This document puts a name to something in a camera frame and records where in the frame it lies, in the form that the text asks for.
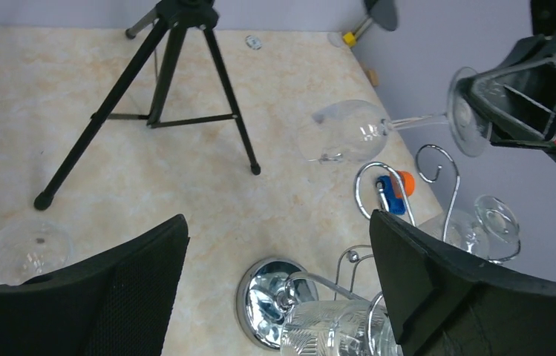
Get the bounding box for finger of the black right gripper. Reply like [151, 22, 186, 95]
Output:
[460, 32, 556, 148]

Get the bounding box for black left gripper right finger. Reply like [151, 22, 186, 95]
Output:
[369, 210, 556, 355]

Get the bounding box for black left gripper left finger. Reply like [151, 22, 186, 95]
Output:
[0, 214, 190, 355]

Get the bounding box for clear wine glass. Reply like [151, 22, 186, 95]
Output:
[295, 67, 492, 164]
[280, 300, 403, 355]
[419, 195, 521, 264]
[0, 218, 73, 286]

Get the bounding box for chrome wine glass rack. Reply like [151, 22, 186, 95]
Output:
[235, 143, 522, 356]

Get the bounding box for blue orange toy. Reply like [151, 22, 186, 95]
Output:
[376, 171, 415, 215]

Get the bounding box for yellow corner clip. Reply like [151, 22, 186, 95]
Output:
[341, 32, 359, 48]

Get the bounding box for black music stand tripod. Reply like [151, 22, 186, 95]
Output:
[33, 0, 261, 211]

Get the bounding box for round metal table insert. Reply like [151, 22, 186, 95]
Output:
[245, 35, 263, 50]

